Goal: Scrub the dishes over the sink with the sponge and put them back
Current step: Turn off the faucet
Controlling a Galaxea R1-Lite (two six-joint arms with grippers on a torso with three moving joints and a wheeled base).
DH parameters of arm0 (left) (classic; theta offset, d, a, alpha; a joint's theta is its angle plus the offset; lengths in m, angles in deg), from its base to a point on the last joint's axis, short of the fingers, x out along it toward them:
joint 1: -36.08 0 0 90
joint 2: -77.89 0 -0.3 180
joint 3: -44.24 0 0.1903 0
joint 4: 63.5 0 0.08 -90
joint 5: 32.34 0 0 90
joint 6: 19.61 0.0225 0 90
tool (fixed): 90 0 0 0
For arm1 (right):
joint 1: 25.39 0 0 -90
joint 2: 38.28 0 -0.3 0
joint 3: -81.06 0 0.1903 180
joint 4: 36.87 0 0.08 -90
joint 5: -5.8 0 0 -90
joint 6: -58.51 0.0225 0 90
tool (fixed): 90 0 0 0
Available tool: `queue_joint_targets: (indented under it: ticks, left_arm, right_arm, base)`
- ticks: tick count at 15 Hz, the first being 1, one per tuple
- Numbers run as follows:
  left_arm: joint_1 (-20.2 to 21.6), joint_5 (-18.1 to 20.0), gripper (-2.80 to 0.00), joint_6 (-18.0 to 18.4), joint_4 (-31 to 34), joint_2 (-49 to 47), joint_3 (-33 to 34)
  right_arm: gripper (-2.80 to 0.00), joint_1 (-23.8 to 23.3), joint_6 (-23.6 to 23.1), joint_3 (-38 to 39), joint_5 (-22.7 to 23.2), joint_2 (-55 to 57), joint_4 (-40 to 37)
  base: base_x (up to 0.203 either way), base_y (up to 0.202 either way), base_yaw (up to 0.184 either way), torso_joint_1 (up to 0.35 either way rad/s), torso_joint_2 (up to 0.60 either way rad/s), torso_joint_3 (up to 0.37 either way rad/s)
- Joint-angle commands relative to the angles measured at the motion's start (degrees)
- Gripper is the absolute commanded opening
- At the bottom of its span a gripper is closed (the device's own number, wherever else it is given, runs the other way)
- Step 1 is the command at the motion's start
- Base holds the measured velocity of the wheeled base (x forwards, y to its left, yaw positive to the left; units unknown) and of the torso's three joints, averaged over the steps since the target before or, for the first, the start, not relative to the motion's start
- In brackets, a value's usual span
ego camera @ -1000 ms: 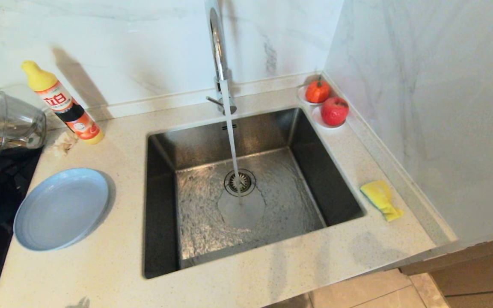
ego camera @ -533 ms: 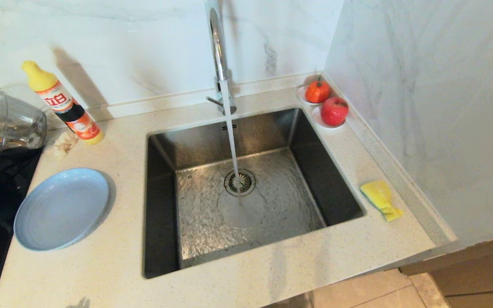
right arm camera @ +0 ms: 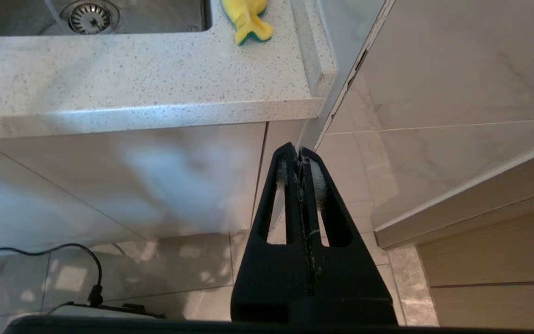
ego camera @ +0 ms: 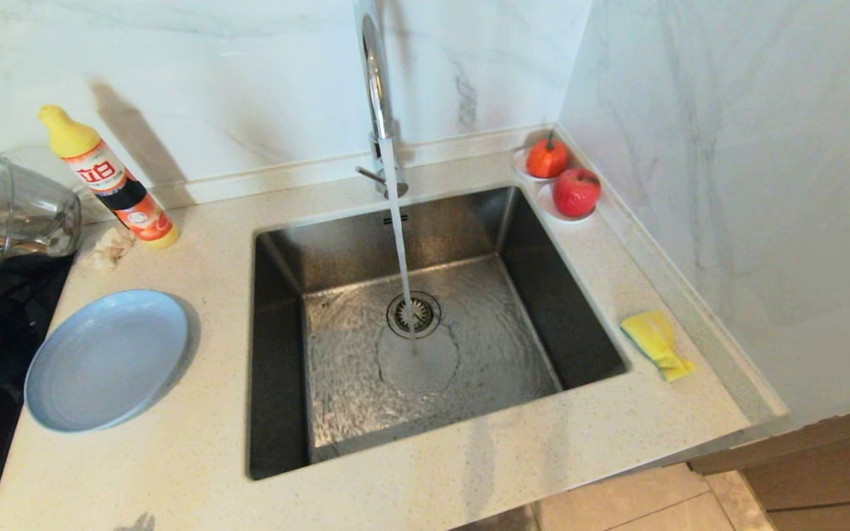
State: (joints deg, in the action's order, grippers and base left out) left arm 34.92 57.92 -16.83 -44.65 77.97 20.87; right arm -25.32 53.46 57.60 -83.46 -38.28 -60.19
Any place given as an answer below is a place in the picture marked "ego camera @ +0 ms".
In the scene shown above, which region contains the yellow green sponge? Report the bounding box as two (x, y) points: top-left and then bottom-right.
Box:
(620, 310), (697, 383)

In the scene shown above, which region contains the orange dish soap bottle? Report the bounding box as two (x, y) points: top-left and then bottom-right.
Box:
(37, 104), (182, 249)

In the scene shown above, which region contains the grey plate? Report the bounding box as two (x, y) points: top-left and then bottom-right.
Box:
(24, 288), (191, 433)

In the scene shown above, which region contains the stainless steel sink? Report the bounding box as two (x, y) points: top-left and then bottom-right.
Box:
(246, 184), (631, 482)

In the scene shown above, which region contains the metal drain strainer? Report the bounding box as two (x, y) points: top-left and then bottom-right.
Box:
(386, 290), (443, 340)

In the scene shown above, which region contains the small white dish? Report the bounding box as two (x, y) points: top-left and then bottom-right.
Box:
(513, 146), (571, 182)
(537, 182), (597, 223)

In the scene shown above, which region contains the orange toy pumpkin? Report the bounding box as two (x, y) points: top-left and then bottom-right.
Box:
(526, 133), (571, 179)

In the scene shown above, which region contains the red toy apple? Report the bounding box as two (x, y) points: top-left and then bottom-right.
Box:
(553, 167), (603, 219)

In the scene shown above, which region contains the chrome faucet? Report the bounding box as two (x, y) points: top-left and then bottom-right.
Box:
(351, 0), (409, 198)

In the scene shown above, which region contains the clear glass jug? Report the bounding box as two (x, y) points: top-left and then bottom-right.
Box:
(0, 155), (83, 259)

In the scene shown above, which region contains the wooden cabinet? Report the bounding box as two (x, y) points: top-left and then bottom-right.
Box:
(691, 398), (850, 531)

